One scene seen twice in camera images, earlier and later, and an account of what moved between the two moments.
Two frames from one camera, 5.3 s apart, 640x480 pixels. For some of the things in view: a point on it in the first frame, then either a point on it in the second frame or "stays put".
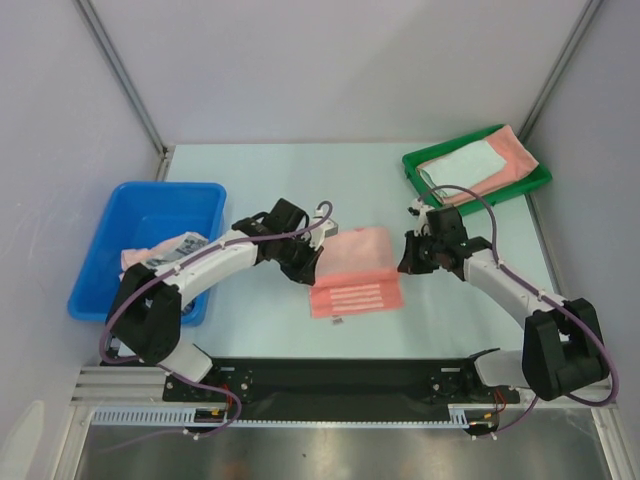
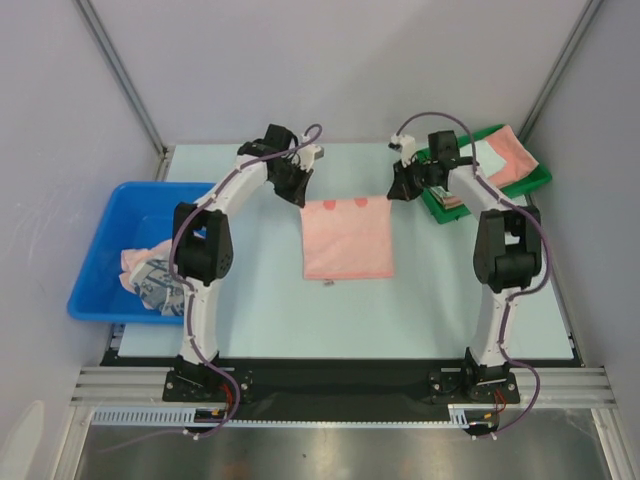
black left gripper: (305, 273) to (296, 194)
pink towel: (509, 148) stays put
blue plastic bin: (142, 214) stays put
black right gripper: (415, 251) to (403, 181)
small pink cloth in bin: (135, 256) stays put
